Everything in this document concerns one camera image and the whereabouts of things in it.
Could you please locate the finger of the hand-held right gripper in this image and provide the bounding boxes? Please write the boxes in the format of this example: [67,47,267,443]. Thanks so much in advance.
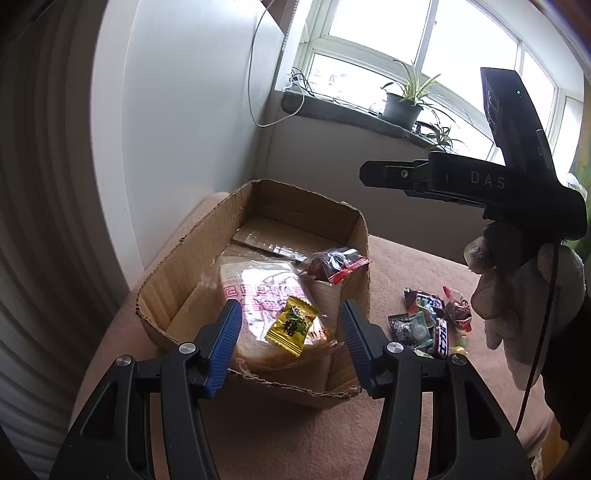
[403,186,486,207]
[359,160,431,189]

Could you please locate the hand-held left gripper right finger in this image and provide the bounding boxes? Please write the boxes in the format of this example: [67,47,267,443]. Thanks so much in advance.
[338,299,536,480]

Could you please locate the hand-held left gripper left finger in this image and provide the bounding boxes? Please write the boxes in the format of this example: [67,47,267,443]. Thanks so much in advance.
[48,299,243,480]

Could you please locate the green round candy packet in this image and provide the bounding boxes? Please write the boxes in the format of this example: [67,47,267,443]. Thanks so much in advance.
[406,312,438,346]

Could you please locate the yellow candy packet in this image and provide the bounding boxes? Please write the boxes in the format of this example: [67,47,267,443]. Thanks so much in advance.
[265,296,319,356]

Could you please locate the cardboard box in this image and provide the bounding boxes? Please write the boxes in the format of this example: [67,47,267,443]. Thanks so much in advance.
[135,179,371,409]

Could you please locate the dark striped chocolate bar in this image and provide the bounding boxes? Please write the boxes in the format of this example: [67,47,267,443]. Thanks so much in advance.
[427,318,451,360]
[403,288,445,311]

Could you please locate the person's right hand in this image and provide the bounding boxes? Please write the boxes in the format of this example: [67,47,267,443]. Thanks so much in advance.
[462,220,588,389]

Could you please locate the small grey candy packet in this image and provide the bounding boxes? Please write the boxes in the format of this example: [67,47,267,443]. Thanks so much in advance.
[387,314,411,343]

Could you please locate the bagged sliced bread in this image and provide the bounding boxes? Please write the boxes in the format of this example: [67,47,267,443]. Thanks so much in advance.
[198,256,343,371]

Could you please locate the small leafy plant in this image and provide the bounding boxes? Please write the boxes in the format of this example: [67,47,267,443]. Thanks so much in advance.
[414,116,468,154]

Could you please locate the potted spider plant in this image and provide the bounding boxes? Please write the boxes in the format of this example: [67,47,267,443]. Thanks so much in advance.
[380,59,443,131]

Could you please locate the clear bag with red zip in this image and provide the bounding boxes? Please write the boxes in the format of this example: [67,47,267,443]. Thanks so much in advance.
[297,248,372,324]

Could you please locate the red snack packet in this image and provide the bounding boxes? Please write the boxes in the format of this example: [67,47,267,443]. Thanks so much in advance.
[442,286,474,332]

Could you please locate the window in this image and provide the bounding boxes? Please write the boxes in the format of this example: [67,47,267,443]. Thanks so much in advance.
[274,0,588,178]

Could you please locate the black cables on windowsill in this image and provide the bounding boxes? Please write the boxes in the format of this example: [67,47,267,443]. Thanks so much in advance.
[287,67,335,101]

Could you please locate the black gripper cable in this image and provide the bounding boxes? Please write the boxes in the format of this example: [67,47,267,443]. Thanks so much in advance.
[513,240,561,432]

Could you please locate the white cable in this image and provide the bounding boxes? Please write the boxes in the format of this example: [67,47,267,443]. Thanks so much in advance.
[246,0,306,128]

